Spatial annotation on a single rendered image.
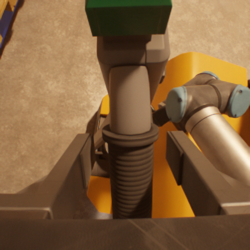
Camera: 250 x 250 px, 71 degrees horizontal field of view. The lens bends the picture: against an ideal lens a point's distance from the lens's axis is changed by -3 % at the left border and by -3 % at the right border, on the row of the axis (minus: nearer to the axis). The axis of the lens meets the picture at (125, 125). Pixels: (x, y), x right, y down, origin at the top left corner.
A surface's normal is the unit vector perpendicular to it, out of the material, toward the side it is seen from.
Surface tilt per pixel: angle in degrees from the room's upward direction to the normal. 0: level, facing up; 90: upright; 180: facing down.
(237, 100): 35
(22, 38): 0
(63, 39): 0
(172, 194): 68
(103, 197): 22
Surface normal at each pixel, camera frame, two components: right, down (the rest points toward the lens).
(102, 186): -0.11, -0.25
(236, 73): 0.25, -0.21
